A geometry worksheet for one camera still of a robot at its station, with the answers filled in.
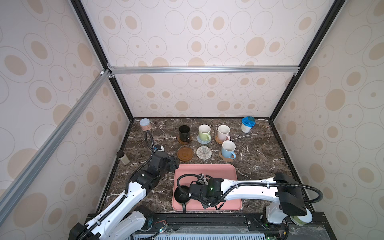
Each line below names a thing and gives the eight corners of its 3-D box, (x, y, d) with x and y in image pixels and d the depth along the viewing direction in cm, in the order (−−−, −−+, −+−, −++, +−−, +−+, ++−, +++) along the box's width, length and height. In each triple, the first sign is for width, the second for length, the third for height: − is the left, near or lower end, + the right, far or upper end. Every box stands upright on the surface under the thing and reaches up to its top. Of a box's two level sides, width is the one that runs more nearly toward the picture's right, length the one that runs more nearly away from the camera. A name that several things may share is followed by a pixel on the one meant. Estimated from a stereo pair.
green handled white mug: (198, 144, 106) (198, 135, 98) (198, 134, 112) (198, 124, 104) (209, 144, 106) (211, 135, 98) (209, 134, 112) (210, 124, 104)
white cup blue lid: (240, 134, 113) (244, 124, 104) (238, 126, 118) (242, 116, 109) (252, 134, 113) (256, 124, 104) (249, 126, 118) (253, 116, 109)
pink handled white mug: (217, 146, 106) (219, 136, 97) (216, 134, 112) (218, 124, 104) (228, 146, 106) (231, 136, 97) (226, 134, 112) (229, 124, 104)
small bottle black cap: (121, 165, 96) (115, 157, 88) (123, 159, 99) (117, 151, 91) (128, 165, 96) (122, 157, 88) (130, 159, 99) (125, 151, 91)
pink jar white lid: (140, 131, 114) (138, 126, 109) (142, 123, 119) (140, 118, 115) (150, 131, 114) (148, 126, 110) (152, 123, 119) (150, 118, 115)
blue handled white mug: (221, 163, 96) (224, 154, 89) (220, 149, 103) (222, 140, 95) (234, 163, 96) (237, 154, 89) (231, 149, 103) (234, 140, 95)
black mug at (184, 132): (179, 143, 106) (178, 134, 98) (180, 134, 111) (179, 125, 103) (190, 143, 106) (189, 134, 98) (190, 134, 111) (190, 125, 103)
